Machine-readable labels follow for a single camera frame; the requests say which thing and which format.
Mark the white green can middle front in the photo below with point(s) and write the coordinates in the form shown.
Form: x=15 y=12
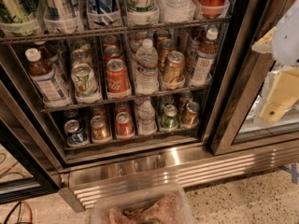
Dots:
x=85 y=83

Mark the brown can bottom right front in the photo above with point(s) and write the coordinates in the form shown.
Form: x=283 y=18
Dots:
x=190 y=114

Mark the green can top left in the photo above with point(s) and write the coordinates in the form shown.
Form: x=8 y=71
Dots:
x=20 y=17

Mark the blue white can top shelf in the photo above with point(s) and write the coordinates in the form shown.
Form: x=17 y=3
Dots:
x=103 y=13

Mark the red cola can middle front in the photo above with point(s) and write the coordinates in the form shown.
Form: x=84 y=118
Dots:
x=117 y=76

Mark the glass fridge door right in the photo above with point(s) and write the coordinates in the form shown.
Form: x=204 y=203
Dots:
x=245 y=73

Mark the brown can bottom right rear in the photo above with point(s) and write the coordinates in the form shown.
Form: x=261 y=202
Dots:
x=184 y=98

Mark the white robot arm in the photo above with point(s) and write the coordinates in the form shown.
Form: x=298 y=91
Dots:
x=285 y=47

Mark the white green can top shelf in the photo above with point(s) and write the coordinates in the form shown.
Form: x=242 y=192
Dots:
x=142 y=12

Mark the green soda can behind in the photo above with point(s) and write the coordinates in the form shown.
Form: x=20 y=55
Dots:
x=164 y=101

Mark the green soda can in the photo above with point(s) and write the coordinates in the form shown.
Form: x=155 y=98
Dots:
x=164 y=101
x=169 y=119

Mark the red can bottom front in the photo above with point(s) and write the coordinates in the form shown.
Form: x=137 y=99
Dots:
x=124 y=125

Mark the gold can middle front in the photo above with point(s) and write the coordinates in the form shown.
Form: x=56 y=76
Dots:
x=173 y=68

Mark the gold can bottom front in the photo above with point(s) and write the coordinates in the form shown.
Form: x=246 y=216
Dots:
x=100 y=130

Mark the green soda can front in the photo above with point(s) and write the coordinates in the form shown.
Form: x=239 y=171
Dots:
x=169 y=119

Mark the steel fridge base grille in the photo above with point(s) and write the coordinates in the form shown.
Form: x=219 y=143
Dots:
x=188 y=166

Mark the tea bottle middle left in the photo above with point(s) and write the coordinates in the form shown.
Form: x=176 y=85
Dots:
x=48 y=79

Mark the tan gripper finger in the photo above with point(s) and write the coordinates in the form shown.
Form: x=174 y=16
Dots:
x=283 y=94
x=264 y=44

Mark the gold can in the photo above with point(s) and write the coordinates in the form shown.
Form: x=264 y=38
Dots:
x=99 y=110
x=165 y=47
x=173 y=68
x=100 y=130

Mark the brown can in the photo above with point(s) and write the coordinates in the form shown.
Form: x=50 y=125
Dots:
x=190 y=114
x=184 y=98

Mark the clear plastic food container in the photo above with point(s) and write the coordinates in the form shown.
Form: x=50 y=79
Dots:
x=165 y=204

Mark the gold can bottom rear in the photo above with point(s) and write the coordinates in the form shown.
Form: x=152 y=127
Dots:
x=99 y=110

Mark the tea bottle middle right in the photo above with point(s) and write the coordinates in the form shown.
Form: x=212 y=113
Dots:
x=205 y=55

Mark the tea bottle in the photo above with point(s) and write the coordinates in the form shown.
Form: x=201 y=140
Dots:
x=205 y=55
x=48 y=79

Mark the silver blue can top shelf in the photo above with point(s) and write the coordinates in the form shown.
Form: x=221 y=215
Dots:
x=63 y=16

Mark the blue can bottom front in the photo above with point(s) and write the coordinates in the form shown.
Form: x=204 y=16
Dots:
x=76 y=135

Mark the blue can bottom rear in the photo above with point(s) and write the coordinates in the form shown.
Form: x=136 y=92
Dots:
x=72 y=114

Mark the small water bottle bottom shelf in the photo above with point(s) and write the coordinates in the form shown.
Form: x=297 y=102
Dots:
x=146 y=118

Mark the water bottle top shelf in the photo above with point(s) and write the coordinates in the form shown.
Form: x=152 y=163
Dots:
x=173 y=11

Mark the water bottle middle shelf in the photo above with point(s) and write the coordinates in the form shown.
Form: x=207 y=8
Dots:
x=146 y=69

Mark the red can bottom rear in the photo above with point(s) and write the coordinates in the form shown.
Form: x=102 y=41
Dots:
x=122 y=107

